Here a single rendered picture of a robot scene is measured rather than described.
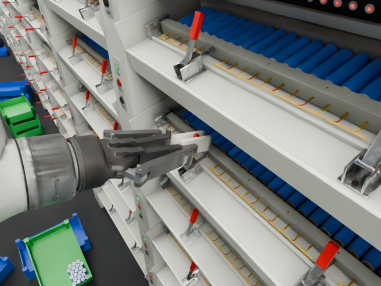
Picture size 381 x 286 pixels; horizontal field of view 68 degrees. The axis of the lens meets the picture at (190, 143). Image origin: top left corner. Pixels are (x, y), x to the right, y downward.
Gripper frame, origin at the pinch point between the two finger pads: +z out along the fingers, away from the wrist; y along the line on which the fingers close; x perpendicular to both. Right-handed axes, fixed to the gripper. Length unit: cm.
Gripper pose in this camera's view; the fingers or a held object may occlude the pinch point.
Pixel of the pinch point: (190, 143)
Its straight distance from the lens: 50.2
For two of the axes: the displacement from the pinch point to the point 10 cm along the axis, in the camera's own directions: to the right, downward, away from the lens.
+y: 5.7, 4.9, -6.6
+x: 1.9, -8.6, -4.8
